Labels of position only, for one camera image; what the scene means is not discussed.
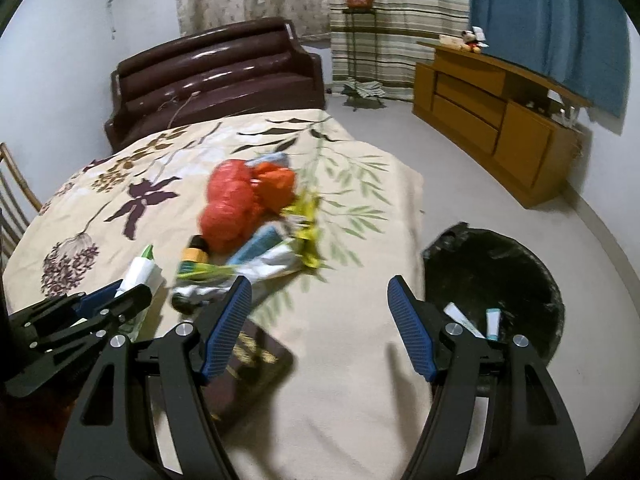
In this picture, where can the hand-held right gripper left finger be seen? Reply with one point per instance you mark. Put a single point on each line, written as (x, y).
(227, 330)

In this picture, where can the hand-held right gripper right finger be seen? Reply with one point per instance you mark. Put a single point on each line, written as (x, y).
(412, 330)

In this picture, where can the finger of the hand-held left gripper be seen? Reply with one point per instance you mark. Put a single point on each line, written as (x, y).
(97, 301)
(135, 297)

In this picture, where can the white green tube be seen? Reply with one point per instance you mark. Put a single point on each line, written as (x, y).
(142, 272)

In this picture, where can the light blue tube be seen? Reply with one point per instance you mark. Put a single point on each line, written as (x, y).
(257, 245)

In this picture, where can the black trash bin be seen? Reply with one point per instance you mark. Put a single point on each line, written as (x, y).
(500, 270)

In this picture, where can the yellow banded dark bottle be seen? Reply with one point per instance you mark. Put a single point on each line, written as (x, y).
(195, 256)

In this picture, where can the floral beige blanket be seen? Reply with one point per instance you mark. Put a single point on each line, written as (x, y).
(340, 350)

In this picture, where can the teal white tube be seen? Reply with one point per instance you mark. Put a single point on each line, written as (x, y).
(492, 325)

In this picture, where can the red plastic bag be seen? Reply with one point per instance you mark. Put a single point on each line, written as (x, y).
(227, 205)

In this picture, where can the yellow wrapper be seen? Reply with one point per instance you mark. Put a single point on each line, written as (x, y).
(305, 215)

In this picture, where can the wooden chair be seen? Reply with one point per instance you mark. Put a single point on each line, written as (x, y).
(24, 178)

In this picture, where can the wooden cabinet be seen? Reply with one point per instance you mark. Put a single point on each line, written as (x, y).
(530, 145)

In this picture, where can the dark red leather sofa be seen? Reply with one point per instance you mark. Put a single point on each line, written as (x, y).
(215, 75)

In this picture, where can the folded striped cloth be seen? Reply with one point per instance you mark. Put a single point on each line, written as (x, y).
(367, 88)

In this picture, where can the white router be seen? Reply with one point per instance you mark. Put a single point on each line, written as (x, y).
(567, 112)

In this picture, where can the beige tissue box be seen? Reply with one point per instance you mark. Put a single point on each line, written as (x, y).
(450, 41)

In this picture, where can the plush toy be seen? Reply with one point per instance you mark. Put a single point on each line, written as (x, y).
(470, 40)

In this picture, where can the striped curtain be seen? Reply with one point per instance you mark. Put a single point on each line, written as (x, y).
(425, 10)

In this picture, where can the metal plant stand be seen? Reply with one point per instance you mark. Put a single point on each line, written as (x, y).
(360, 10)

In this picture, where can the blue curtain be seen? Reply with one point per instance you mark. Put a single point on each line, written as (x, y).
(540, 20)

